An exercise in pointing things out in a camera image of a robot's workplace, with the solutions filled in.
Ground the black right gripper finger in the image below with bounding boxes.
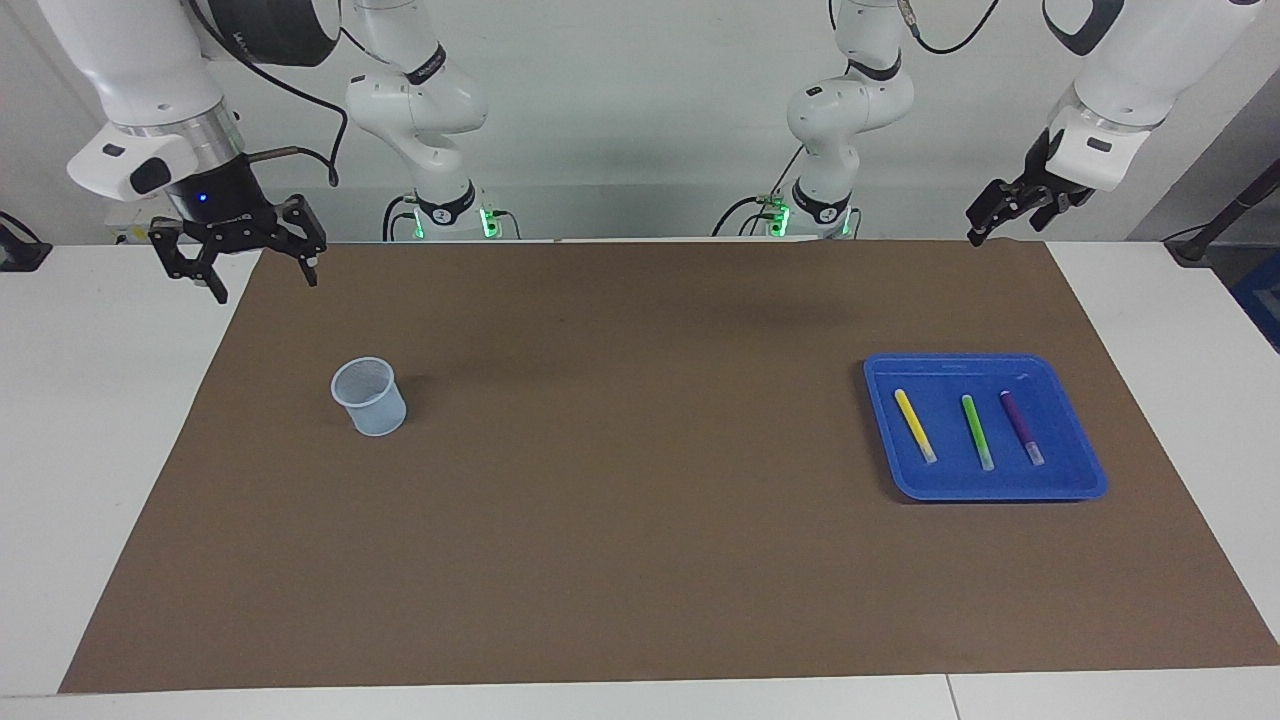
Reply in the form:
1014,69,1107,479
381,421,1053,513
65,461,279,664
147,218,230,305
268,194,329,289

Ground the purple highlighter pen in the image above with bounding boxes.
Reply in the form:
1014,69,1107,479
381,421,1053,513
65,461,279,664
999,390,1046,467

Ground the green highlighter pen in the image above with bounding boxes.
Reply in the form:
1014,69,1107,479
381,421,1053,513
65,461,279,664
960,394,996,472

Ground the yellow highlighter pen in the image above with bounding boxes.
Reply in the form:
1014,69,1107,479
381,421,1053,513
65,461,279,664
893,389,939,465

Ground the blue plastic tray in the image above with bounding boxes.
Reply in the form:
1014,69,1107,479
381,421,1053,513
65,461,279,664
863,352,1109,503

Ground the white power strip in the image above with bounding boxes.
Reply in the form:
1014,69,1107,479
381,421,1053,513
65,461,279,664
104,203,153,246

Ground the black stand pole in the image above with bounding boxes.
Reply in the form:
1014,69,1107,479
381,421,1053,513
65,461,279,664
1165,160,1280,266

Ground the translucent plastic cup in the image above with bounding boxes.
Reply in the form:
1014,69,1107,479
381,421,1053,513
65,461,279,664
330,357,408,438

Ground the blue box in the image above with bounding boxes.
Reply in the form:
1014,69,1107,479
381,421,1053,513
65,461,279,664
1232,248,1280,353

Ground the brown table mat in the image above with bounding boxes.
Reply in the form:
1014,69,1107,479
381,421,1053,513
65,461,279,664
58,238,1280,694

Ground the black right base cable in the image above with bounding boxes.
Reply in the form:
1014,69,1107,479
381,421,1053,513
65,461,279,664
383,193,521,241

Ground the black base cable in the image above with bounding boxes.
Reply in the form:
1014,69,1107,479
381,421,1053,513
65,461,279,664
383,193,521,241
712,145,806,238

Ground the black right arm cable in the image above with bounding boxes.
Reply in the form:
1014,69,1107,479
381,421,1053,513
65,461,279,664
185,0,349,189

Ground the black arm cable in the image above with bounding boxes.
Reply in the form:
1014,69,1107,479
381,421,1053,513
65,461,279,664
900,0,1001,56
185,0,349,189

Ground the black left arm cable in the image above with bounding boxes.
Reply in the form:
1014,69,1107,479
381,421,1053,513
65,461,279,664
900,0,1001,56

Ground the black left base cable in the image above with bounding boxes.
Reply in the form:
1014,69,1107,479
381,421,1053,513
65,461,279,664
712,145,806,238

